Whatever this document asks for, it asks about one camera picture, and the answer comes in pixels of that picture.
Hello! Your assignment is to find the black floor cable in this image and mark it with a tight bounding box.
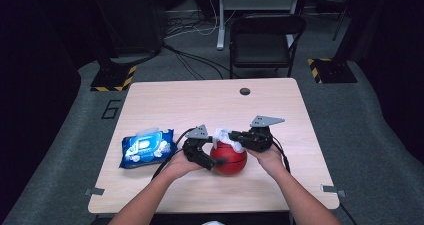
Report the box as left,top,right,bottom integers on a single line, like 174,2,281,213
162,43,234,80

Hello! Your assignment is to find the black curtain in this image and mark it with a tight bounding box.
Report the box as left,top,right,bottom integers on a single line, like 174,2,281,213
0,0,101,216
346,0,424,163

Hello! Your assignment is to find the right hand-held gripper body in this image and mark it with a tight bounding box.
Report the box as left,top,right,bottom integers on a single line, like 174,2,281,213
244,115,286,153

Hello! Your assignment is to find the right hand-held gripper black cable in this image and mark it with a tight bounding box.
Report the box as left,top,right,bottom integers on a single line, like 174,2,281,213
271,137,358,225

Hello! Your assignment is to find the black stand base striped edge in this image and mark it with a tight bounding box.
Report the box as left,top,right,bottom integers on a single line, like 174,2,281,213
90,64,138,93
307,57,358,85

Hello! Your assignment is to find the grey tape piece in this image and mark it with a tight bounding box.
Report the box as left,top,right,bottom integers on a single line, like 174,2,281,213
84,187,106,197
320,184,347,198

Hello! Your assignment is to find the red ball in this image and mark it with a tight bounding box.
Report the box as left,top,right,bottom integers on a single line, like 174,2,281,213
209,140,248,177

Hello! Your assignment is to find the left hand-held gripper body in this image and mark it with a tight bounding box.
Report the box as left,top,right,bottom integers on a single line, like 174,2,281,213
181,124,210,163

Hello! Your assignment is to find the black folding chair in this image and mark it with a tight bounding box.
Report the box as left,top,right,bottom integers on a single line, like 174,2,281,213
229,14,307,79

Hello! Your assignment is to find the white wet wipe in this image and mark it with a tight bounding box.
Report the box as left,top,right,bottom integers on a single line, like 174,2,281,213
212,127,246,154

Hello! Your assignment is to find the blue wet wipes packet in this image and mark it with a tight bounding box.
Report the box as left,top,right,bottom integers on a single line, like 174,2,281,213
119,127,178,170

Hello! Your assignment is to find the person's right hand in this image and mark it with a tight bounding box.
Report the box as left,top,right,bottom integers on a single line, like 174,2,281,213
247,144,288,179

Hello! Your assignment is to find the white metal desk frame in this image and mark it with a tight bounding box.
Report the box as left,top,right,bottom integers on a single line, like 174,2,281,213
216,0,303,51

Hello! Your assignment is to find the left hand-held gripper black cable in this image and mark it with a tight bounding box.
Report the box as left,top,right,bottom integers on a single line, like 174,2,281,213
151,127,198,182

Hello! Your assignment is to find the hand-held gripper black cable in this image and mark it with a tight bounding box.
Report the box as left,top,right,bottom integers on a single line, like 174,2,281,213
151,127,198,182
271,137,358,225

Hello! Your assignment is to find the white floor cable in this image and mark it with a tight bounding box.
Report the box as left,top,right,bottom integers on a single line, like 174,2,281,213
164,0,234,39

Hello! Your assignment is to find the person's left hand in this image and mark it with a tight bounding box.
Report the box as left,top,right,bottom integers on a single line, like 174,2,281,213
163,149,206,181

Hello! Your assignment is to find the black equipment case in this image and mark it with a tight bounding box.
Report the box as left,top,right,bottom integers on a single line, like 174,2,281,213
99,0,168,58

